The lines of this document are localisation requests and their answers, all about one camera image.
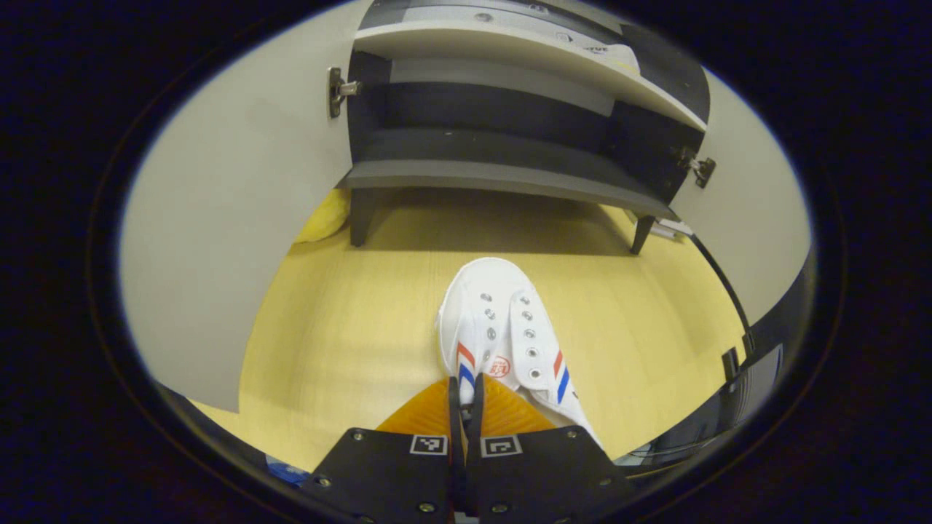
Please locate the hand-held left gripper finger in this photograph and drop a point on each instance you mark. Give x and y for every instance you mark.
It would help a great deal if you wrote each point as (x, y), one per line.
(475, 437)
(456, 437)

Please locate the white shoe cabinet door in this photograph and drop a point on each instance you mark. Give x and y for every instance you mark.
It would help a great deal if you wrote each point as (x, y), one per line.
(757, 218)
(233, 218)

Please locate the blue object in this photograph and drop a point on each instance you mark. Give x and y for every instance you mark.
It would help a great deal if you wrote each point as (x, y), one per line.
(287, 471)

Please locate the dark flat object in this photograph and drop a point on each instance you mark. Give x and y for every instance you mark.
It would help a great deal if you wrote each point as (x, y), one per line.
(713, 415)

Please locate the yellow plush toy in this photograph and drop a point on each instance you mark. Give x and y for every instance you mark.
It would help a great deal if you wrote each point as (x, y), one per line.
(324, 218)

